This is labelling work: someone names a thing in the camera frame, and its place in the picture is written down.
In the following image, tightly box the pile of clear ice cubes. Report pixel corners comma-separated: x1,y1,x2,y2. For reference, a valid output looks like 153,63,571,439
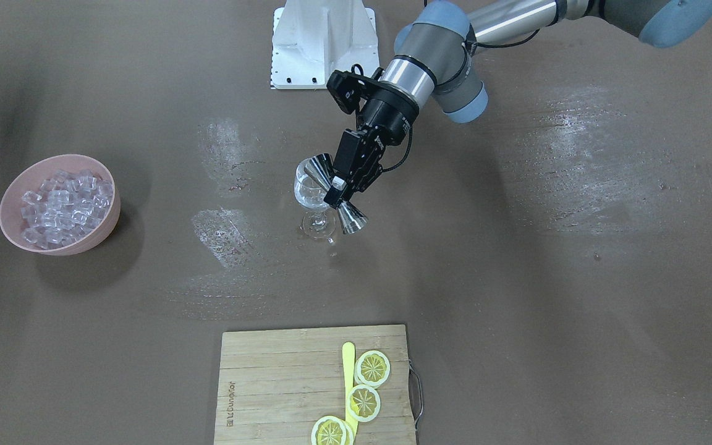
20,169,115,250

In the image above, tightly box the lemon slice near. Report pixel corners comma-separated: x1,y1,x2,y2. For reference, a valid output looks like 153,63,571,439
309,416,354,445

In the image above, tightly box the steel double jigger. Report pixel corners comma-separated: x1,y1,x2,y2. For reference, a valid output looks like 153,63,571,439
302,154,368,235

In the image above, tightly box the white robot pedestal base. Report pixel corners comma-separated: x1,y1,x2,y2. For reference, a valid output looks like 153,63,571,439
269,1,379,90

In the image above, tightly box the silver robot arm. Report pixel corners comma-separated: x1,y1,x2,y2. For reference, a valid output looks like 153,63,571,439
319,1,712,208

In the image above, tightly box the bamboo cutting board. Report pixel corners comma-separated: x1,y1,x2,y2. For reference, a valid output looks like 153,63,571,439
214,324,417,444

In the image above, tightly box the clear wine glass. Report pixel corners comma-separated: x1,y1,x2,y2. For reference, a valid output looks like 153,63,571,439
294,158,336,240

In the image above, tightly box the lemon slice far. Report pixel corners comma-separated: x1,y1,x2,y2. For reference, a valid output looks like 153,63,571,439
354,350,392,389

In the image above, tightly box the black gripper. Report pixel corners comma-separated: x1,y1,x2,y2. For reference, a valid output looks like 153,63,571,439
324,79,419,209

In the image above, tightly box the yellow plastic knife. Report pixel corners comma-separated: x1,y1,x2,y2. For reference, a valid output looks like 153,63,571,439
341,341,358,444

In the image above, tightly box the lemon slice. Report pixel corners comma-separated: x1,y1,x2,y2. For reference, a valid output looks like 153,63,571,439
345,384,381,423
354,350,392,389
309,416,354,445

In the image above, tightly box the pink bowl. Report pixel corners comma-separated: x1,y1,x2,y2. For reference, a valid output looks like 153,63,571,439
0,154,121,256

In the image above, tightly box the lemon slice middle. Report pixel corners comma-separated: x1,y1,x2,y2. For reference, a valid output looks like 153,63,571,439
345,384,381,423

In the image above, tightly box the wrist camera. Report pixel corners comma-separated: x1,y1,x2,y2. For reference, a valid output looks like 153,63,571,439
326,70,370,115

